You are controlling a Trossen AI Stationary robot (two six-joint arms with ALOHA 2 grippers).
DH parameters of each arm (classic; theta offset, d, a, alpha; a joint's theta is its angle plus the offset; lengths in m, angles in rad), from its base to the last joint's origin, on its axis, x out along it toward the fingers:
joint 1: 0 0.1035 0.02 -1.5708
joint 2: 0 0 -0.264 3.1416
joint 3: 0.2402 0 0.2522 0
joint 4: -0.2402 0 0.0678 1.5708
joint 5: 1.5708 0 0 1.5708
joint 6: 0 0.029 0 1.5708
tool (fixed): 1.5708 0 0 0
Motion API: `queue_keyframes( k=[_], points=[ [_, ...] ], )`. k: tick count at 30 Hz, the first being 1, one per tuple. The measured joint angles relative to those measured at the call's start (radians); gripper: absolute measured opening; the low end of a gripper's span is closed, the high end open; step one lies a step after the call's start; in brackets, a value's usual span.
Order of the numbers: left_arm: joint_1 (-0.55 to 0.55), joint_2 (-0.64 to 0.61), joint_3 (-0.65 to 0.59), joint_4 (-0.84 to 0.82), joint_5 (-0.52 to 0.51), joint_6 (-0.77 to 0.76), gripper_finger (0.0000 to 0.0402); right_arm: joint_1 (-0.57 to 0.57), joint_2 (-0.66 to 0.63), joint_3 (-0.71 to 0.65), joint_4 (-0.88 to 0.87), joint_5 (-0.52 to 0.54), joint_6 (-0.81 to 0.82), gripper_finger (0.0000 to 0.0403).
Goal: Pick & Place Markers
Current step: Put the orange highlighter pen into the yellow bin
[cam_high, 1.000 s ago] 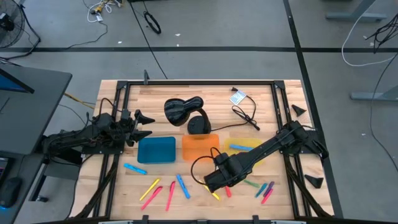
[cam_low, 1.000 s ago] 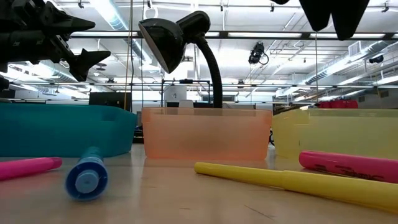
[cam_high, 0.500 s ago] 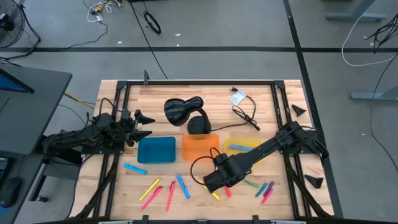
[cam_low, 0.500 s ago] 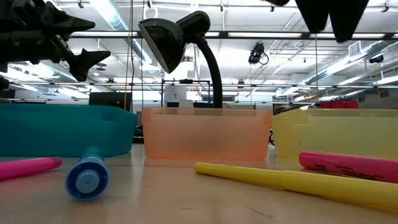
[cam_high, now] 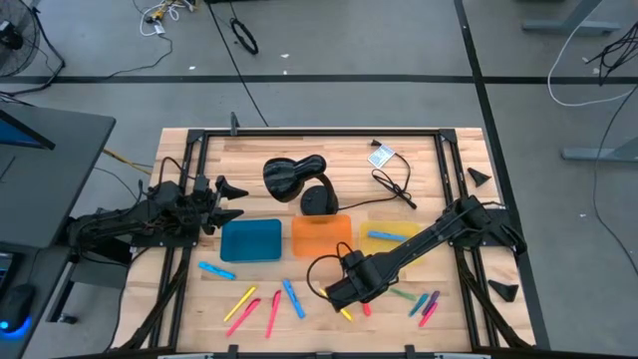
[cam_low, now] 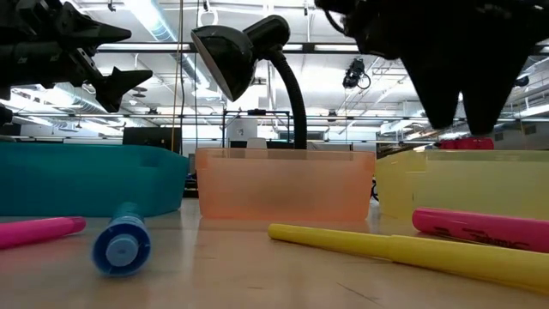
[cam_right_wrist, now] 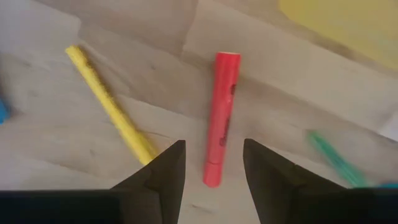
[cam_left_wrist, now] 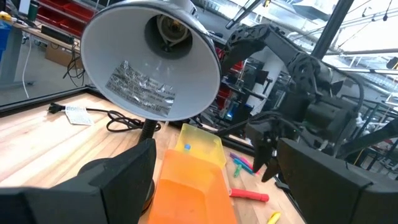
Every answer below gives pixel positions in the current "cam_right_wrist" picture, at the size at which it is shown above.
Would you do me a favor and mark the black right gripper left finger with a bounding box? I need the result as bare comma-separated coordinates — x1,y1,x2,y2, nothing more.
0,139,187,224

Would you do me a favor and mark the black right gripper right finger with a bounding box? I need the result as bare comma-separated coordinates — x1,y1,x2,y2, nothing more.
243,138,398,224

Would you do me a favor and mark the green marker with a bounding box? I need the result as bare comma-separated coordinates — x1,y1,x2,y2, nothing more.
306,130,369,187

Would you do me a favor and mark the pink highlighter marker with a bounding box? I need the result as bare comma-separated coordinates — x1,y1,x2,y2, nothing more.
202,51,242,189

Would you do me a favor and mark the yellow highlighter pen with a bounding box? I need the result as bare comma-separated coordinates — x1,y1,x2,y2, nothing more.
64,45,158,166

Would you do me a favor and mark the thick blue marker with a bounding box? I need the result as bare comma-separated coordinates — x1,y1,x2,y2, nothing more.
0,98,9,124

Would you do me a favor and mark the yellow translucent plastic bin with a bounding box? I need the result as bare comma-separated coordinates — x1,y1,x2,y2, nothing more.
278,0,398,71

